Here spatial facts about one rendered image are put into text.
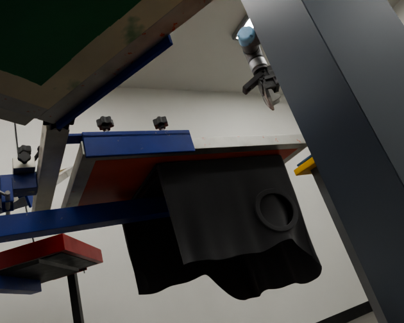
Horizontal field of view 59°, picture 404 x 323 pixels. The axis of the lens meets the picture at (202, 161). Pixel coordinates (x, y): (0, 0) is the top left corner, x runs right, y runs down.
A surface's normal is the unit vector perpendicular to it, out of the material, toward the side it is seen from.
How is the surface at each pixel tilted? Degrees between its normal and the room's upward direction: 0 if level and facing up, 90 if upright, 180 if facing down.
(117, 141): 90
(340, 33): 90
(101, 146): 90
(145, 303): 90
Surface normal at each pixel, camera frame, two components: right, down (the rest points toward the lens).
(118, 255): 0.42, -0.47
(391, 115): 0.15, -0.43
